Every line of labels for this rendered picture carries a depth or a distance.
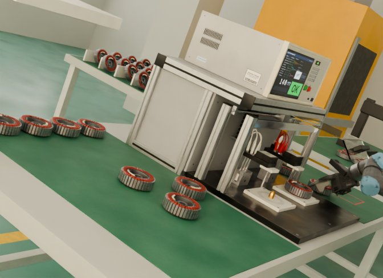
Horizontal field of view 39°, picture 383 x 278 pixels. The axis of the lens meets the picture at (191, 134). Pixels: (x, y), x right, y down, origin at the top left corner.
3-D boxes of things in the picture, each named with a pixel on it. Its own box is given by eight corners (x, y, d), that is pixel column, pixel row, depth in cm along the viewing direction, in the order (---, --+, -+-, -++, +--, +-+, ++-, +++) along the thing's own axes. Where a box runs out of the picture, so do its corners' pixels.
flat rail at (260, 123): (316, 132, 232) (319, 126, 231) (249, 127, 180) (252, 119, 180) (313, 131, 233) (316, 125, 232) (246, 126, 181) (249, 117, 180)
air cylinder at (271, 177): (274, 182, 226) (280, 170, 225) (267, 183, 219) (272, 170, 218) (264, 176, 228) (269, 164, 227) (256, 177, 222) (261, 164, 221)
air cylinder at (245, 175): (247, 184, 206) (253, 171, 204) (238, 185, 199) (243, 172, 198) (237, 179, 208) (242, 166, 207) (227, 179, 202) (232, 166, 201)
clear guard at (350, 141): (368, 159, 218) (374, 145, 217) (350, 159, 198) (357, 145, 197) (299, 126, 235) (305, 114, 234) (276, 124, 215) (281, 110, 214)
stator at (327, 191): (334, 197, 247) (338, 190, 246) (317, 194, 241) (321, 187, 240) (318, 187, 256) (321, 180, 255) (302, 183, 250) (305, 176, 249)
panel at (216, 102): (267, 167, 247) (292, 106, 240) (186, 172, 192) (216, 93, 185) (264, 166, 247) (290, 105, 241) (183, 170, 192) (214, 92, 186)
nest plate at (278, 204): (295, 208, 199) (296, 205, 198) (278, 212, 186) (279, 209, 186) (261, 189, 206) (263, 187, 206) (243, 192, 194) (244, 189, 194)
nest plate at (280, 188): (318, 203, 219) (320, 200, 219) (304, 206, 206) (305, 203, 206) (287, 186, 227) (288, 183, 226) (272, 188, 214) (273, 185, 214)
